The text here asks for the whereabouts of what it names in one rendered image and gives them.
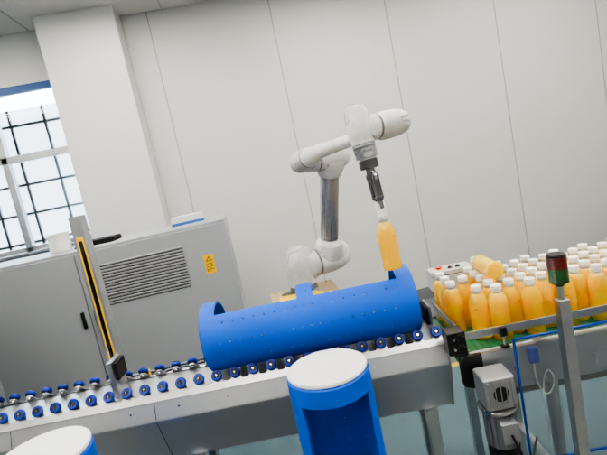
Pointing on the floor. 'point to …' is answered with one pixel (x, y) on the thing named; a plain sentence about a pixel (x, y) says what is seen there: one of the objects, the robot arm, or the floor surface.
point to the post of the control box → (474, 421)
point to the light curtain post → (87, 255)
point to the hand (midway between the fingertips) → (380, 208)
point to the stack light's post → (572, 376)
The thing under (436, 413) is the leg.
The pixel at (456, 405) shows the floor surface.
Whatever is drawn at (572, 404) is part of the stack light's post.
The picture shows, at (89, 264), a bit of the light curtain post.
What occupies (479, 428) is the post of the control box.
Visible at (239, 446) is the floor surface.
